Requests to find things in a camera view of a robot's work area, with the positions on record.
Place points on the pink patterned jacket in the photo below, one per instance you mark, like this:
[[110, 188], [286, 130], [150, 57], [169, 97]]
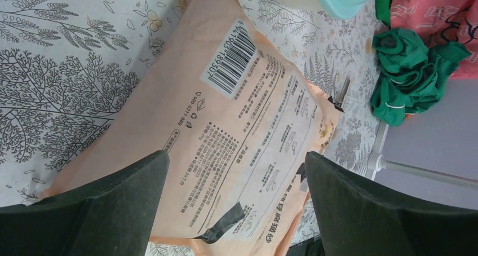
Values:
[[439, 22]]

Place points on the green sweatshirt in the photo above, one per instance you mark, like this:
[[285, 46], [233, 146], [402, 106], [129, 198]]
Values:
[[413, 76]]

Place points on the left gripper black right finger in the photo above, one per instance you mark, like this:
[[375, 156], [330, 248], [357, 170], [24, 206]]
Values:
[[357, 216]]

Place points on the dark green garment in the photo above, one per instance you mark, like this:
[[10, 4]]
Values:
[[382, 11]]

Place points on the pink cat litter bag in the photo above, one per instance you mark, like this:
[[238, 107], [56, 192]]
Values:
[[236, 119]]

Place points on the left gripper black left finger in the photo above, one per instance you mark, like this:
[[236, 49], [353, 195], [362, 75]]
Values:
[[113, 215]]

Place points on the brown bag sealing clip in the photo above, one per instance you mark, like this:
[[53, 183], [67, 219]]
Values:
[[340, 97]]

